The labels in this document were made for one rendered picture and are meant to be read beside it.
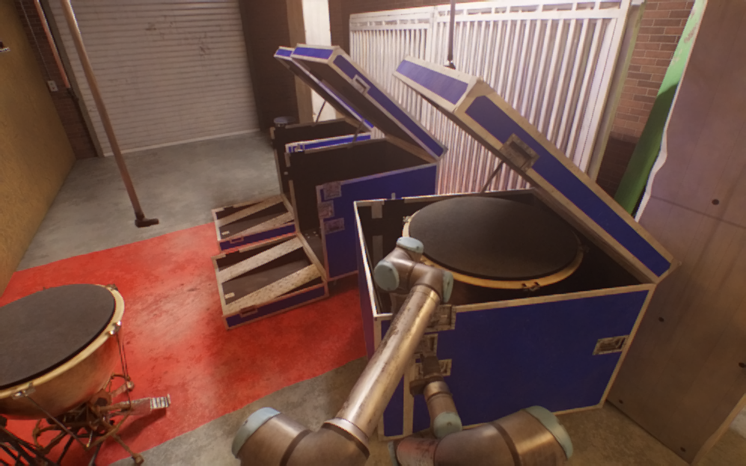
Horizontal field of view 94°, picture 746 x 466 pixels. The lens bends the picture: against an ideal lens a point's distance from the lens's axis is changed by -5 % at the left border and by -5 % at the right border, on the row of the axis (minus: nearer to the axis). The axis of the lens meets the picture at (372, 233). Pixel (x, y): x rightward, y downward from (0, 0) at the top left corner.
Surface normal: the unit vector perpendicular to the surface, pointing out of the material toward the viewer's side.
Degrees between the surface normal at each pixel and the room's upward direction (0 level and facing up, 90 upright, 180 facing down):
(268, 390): 0
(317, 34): 90
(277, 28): 90
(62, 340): 0
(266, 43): 90
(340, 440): 17
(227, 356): 0
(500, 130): 90
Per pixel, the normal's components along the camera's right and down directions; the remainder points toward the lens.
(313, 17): 0.49, 0.42
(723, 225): -0.87, 0.26
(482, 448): -0.44, -0.66
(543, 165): 0.12, 0.48
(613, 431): -0.03, -0.87
